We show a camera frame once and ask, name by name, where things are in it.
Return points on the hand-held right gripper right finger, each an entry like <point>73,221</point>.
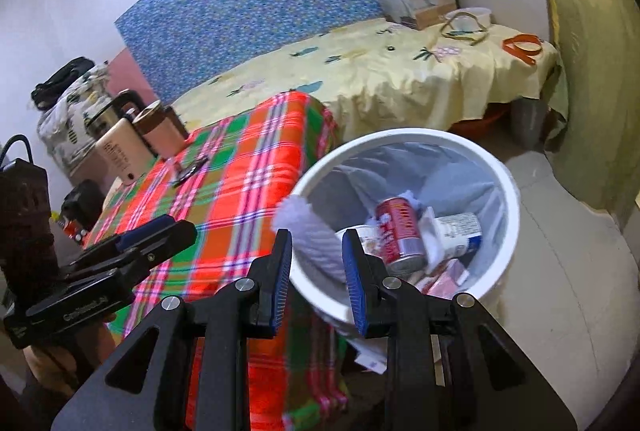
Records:
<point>353,283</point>

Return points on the pineapple print cloth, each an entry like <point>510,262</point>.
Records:
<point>70,116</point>

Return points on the black appliance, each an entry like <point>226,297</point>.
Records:
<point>82,206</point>

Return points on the person's left hand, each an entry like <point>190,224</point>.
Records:
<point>50,361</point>

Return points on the plaid tablecloth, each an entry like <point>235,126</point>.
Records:
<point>240,161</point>

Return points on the white trash bin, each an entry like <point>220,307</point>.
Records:
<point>507,231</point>

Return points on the pink mug with brown lid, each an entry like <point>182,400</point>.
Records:
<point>160,136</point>

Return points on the white bowl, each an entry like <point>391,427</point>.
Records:
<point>472,13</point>

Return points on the blue floral board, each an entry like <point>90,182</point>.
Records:
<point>250,11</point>

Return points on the person's left forearm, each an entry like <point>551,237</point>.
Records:
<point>30,406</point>

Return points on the yellow printed bedsheet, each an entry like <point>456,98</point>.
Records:
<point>375,81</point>

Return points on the black bag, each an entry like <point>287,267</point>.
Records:
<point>60,81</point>

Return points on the red basin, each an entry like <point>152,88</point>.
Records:
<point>480,123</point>

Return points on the olive curtain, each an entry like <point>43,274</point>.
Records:
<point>590,61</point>

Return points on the white yogurt cup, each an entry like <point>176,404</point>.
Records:
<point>457,231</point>

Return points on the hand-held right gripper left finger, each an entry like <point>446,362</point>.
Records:
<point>280,281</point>

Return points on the grey bin liner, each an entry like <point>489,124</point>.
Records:
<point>450,176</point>

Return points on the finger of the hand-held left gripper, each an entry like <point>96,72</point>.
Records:
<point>150,227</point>
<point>172,241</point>

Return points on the grey bed leg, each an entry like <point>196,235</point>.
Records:
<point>529,121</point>

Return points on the white foam net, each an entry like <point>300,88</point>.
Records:
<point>315,241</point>

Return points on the red snack can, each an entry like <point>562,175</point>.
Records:
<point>400,231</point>

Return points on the beige electric kettle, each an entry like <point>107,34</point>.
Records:
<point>120,151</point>

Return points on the small brown packet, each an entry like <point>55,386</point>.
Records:
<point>192,171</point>

